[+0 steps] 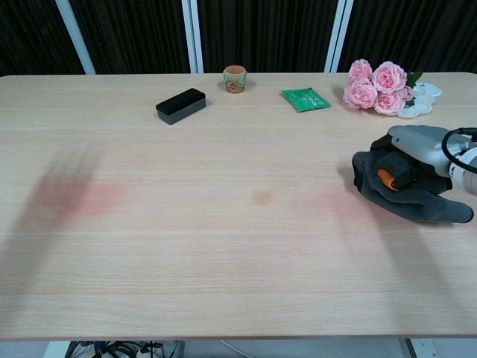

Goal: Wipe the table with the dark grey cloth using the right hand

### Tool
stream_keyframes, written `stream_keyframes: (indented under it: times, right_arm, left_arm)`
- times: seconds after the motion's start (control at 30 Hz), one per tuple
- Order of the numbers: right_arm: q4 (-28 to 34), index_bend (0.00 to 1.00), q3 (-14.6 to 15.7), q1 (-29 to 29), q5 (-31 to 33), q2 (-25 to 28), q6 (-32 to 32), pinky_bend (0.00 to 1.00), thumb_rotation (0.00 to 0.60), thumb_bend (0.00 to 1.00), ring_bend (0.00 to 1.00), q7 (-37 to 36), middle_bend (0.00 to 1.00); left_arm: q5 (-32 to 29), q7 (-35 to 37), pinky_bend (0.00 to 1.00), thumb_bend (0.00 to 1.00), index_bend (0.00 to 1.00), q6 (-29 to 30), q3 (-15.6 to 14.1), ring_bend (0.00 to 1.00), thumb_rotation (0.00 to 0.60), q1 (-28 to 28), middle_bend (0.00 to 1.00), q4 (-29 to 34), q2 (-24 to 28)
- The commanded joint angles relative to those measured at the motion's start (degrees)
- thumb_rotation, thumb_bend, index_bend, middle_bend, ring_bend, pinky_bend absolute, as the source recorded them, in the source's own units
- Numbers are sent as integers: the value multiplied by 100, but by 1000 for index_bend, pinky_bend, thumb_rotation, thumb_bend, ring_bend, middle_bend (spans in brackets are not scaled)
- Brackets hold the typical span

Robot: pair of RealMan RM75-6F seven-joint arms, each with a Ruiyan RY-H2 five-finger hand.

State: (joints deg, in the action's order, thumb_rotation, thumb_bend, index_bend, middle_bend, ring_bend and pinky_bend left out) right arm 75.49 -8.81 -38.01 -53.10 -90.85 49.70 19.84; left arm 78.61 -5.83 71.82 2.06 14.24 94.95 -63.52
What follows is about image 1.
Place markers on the pink rose bouquet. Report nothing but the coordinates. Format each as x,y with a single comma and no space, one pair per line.
359,93

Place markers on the white partition post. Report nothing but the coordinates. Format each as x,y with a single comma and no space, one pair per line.
76,37
192,37
337,37

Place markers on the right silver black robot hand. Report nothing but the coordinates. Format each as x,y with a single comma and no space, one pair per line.
417,143

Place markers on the dark grey cleaning cloth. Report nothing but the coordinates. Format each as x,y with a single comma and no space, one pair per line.
417,203

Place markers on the white flower-shaped palette dish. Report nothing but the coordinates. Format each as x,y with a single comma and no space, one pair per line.
425,100

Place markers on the black rectangular box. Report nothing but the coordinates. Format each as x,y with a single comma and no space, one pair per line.
179,106

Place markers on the white table leg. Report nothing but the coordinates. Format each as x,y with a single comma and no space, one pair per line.
421,350
56,350

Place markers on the small painted flower pot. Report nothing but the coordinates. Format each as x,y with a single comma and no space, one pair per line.
234,80

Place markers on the green foil packet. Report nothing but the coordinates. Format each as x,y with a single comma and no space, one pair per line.
305,100

